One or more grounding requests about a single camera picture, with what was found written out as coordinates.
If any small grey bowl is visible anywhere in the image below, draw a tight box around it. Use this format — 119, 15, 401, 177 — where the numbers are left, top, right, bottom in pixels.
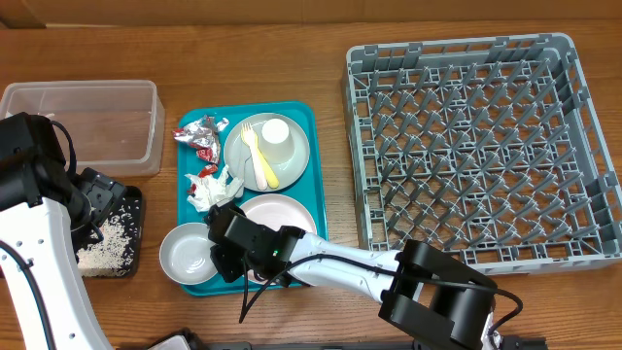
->
159, 223, 217, 285

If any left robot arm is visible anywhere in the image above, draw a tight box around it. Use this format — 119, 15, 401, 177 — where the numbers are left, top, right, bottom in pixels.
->
1, 113, 126, 349

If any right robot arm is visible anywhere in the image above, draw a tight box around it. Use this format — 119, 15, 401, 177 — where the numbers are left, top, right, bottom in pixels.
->
204, 202, 498, 349

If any grey dishwasher rack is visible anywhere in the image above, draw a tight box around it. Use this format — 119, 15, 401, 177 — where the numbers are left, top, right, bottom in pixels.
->
343, 33, 621, 275

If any large white plate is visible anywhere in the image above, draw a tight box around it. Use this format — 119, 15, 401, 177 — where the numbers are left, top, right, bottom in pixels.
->
241, 193, 317, 234

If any black plastic tray bin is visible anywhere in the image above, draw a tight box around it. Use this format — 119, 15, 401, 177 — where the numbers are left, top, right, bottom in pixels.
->
77, 186, 146, 278

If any spilled white rice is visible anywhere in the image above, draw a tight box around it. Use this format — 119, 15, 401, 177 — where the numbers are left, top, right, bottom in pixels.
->
77, 206, 139, 278

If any crumpled white napkin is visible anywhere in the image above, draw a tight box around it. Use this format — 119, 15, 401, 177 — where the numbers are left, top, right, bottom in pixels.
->
185, 165, 243, 212

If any clear plastic bin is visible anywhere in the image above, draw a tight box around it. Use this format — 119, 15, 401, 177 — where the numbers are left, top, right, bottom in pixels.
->
1, 80, 165, 177

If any small red wrapper piece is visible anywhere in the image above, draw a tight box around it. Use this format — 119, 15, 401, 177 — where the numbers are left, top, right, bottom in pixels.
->
188, 164, 218, 195

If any grey round plate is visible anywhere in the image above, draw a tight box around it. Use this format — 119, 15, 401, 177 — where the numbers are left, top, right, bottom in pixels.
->
223, 113, 310, 193

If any teal serving tray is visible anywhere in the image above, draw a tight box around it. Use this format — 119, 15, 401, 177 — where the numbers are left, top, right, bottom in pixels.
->
176, 100, 331, 298

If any white upturned cup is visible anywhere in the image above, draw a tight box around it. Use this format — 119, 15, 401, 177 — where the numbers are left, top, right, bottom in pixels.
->
260, 118, 294, 163

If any yellow plastic fork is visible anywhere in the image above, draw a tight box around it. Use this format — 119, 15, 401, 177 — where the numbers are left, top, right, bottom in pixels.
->
241, 122, 280, 190

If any crumpled silver red wrapper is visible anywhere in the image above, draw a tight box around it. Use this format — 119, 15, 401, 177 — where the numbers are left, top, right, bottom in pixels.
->
172, 115, 229, 164

